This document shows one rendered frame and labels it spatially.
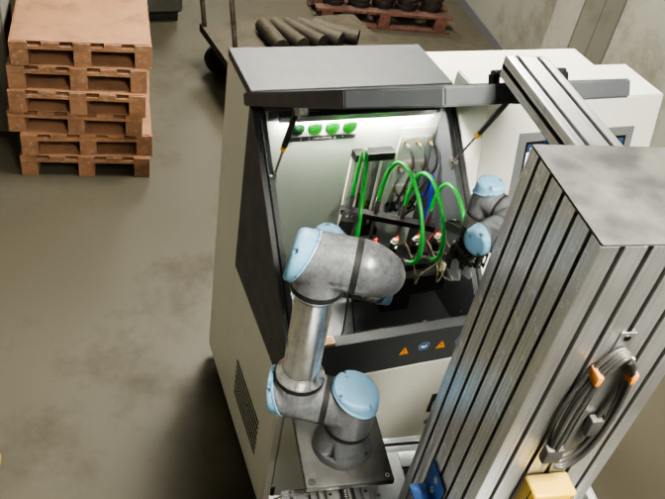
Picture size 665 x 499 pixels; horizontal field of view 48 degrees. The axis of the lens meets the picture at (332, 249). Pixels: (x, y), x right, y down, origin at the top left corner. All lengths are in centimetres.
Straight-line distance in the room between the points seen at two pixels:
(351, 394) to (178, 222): 255
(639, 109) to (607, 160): 153
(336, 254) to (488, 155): 111
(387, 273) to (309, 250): 16
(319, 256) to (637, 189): 60
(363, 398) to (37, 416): 184
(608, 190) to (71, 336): 278
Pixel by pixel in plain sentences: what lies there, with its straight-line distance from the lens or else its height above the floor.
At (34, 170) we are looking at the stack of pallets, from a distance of 451.
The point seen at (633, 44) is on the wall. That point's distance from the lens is 517.
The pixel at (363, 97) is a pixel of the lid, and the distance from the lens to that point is 155.
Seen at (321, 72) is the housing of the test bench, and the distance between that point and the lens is 248.
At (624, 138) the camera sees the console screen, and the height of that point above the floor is 141.
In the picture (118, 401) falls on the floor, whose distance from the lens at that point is 332.
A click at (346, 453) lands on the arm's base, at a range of 187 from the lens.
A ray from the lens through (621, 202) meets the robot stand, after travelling 119.
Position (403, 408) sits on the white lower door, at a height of 55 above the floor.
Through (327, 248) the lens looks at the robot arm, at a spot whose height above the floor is 168.
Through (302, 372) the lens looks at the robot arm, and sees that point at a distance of 170.
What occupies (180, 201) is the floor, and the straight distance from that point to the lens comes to 430.
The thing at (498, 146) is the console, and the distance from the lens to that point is 249.
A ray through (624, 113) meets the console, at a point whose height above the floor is 149.
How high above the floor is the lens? 262
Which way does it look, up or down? 40 degrees down
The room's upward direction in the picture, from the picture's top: 11 degrees clockwise
